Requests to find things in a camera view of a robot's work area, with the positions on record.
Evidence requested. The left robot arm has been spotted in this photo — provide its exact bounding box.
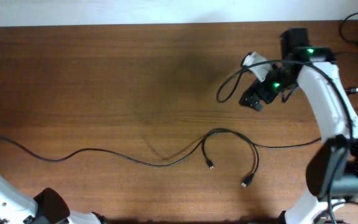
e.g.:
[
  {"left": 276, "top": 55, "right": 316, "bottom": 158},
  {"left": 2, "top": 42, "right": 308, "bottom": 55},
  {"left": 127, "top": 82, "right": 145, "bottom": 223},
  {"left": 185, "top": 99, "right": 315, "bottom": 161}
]
[{"left": 0, "top": 176, "right": 108, "bottom": 224}]

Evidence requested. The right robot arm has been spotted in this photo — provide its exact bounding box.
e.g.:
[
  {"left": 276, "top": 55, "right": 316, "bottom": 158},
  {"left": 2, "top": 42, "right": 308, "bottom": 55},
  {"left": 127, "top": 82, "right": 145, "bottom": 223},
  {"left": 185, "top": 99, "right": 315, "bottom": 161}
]
[{"left": 239, "top": 28, "right": 358, "bottom": 223}]

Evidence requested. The right camera black cable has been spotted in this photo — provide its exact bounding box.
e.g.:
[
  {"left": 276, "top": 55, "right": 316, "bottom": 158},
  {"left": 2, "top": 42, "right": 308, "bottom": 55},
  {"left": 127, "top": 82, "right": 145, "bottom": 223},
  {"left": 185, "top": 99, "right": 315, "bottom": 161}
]
[{"left": 216, "top": 58, "right": 358, "bottom": 224}]

